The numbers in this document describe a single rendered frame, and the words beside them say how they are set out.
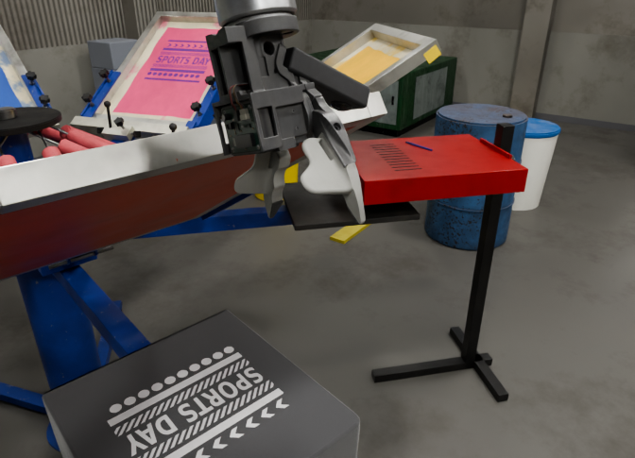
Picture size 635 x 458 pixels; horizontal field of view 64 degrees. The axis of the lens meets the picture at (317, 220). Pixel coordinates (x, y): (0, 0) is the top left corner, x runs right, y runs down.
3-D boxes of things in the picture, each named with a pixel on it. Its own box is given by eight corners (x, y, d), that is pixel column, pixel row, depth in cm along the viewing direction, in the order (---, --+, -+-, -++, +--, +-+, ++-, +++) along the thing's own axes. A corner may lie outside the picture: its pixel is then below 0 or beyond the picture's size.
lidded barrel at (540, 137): (489, 184, 467) (501, 113, 439) (551, 196, 441) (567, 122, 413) (471, 203, 428) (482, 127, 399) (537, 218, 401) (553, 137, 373)
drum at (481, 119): (522, 231, 380) (545, 110, 341) (482, 261, 341) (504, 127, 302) (450, 208, 418) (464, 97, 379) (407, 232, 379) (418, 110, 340)
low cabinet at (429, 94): (452, 110, 725) (458, 57, 693) (398, 139, 598) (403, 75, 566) (341, 94, 821) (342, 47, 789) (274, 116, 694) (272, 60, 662)
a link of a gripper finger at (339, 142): (328, 186, 49) (282, 119, 51) (341, 181, 50) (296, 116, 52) (350, 156, 45) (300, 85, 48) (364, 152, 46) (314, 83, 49)
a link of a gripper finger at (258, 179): (223, 212, 58) (231, 144, 52) (265, 199, 61) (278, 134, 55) (238, 229, 56) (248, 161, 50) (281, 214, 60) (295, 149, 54)
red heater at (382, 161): (466, 156, 226) (469, 130, 221) (523, 195, 186) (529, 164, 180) (333, 165, 215) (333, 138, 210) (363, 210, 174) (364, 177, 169)
